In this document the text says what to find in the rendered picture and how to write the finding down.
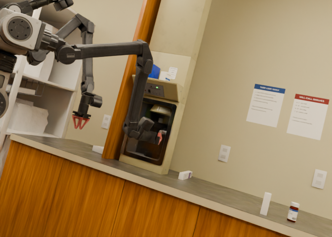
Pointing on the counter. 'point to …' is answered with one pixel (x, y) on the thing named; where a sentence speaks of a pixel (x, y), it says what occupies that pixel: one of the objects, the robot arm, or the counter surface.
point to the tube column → (181, 21)
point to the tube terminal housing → (165, 62)
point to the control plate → (154, 89)
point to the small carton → (165, 76)
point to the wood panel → (117, 138)
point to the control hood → (168, 87)
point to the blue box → (154, 72)
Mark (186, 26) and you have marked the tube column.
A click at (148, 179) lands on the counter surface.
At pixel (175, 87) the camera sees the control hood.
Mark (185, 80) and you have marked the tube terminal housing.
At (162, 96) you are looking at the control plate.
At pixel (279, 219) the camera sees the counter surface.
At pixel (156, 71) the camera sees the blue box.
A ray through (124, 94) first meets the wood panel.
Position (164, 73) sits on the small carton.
